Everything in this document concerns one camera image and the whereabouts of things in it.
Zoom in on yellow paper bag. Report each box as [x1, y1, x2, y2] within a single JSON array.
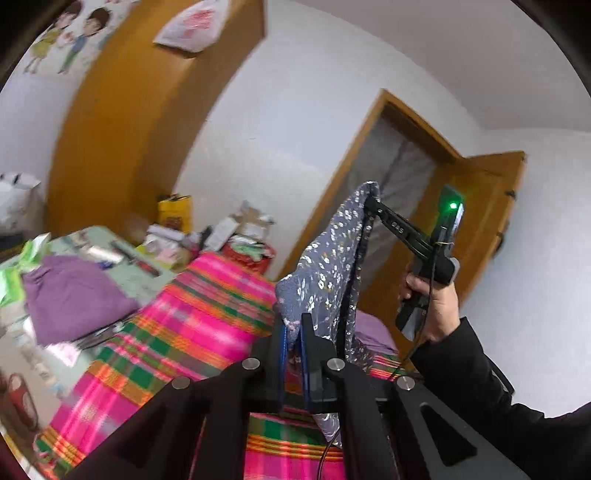
[[157, 194, 192, 234]]

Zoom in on wooden door frame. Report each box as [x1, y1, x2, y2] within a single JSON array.
[[281, 89, 467, 282]]

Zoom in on red patterned container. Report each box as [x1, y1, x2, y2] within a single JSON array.
[[222, 240, 278, 278]]

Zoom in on wooden door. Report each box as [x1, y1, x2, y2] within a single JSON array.
[[365, 151, 527, 319]]

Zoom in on person's right hand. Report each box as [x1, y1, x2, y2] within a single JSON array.
[[399, 271, 461, 344]]

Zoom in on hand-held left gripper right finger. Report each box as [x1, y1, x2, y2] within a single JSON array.
[[300, 313, 532, 480]]

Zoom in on grey floral garment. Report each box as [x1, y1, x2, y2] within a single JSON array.
[[276, 181, 382, 444]]

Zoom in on white paper shopping bag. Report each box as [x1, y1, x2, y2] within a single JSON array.
[[0, 173, 42, 232]]

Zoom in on cardboard box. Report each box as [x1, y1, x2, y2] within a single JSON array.
[[233, 200, 275, 241]]

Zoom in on wooden wardrobe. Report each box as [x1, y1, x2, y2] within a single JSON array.
[[46, 0, 266, 245]]

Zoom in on pink green plaid blanket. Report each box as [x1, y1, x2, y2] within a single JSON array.
[[34, 251, 416, 480]]

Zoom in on green packet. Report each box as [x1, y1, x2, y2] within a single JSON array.
[[0, 235, 49, 308]]

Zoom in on clear plastic door curtain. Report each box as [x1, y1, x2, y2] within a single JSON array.
[[339, 111, 439, 287]]

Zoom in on person's right forearm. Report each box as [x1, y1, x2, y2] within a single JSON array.
[[409, 316, 591, 480]]

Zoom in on cartoon wall sticker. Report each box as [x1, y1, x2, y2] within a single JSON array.
[[21, 0, 139, 77]]

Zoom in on white plastic bag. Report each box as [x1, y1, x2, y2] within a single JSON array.
[[152, 0, 229, 54]]

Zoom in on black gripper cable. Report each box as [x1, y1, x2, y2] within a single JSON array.
[[318, 286, 437, 480]]

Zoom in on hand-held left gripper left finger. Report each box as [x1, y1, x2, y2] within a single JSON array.
[[65, 322, 289, 480]]

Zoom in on folded purple cloth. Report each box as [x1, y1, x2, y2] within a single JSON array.
[[355, 311, 400, 356]]

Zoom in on crumpled purple cloth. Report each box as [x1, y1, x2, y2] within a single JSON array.
[[22, 255, 139, 346]]

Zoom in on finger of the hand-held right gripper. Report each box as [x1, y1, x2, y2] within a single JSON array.
[[366, 196, 438, 260]]

